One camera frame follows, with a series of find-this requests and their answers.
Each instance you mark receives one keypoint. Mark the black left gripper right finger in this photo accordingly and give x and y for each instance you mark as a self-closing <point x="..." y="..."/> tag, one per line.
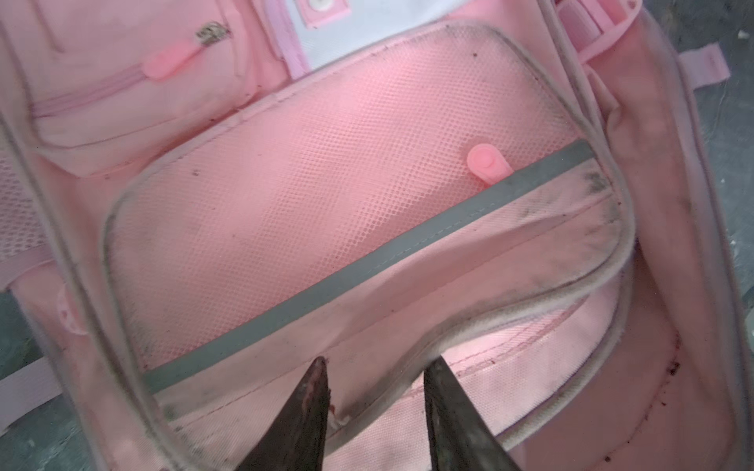
<point x="458" y="437"/>

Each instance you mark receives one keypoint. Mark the pink school backpack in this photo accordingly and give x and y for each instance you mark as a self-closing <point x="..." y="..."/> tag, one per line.
<point x="199" y="198"/>

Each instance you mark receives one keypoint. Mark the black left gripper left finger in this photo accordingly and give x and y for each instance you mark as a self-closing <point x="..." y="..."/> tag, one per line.
<point x="296" y="438"/>

